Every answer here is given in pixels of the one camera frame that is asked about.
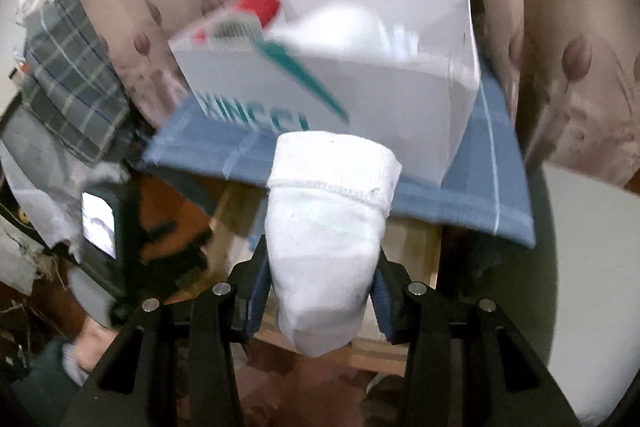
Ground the blue checked cloth cover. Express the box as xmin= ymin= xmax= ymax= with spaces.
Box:
xmin=141 ymin=65 xmax=536 ymax=248

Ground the wooden drawer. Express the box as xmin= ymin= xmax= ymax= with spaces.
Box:
xmin=203 ymin=183 xmax=442 ymax=375

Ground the person left hand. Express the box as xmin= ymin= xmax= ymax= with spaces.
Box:
xmin=62 ymin=317 xmax=117 ymax=387

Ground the white underwear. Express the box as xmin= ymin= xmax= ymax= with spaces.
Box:
xmin=265 ymin=131 xmax=401 ymax=358

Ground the grey plaid fabric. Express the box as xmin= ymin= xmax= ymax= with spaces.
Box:
xmin=21 ymin=0 xmax=130 ymax=164

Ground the grey bed mattress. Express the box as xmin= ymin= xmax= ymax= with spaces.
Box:
xmin=532 ymin=165 xmax=639 ymax=426

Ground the white padded bra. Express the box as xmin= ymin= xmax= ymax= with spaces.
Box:
xmin=267 ymin=2 xmax=395 ymax=61

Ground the white Xincci shoe box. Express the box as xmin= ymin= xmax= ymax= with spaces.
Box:
xmin=169 ymin=0 xmax=480 ymax=185

